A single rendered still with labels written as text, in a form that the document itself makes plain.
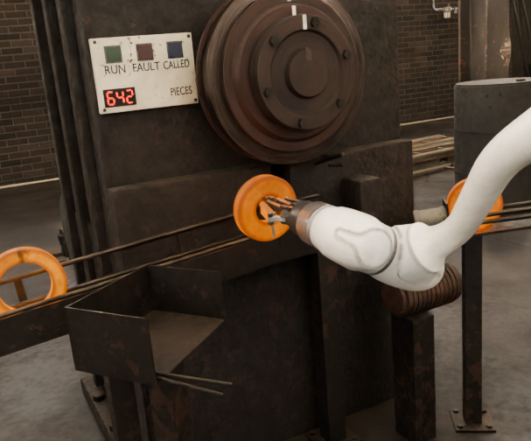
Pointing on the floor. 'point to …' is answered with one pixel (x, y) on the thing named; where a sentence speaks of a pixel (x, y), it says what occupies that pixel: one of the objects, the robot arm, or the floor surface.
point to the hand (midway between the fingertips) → (265, 200)
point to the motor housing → (416, 353)
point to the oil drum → (478, 129)
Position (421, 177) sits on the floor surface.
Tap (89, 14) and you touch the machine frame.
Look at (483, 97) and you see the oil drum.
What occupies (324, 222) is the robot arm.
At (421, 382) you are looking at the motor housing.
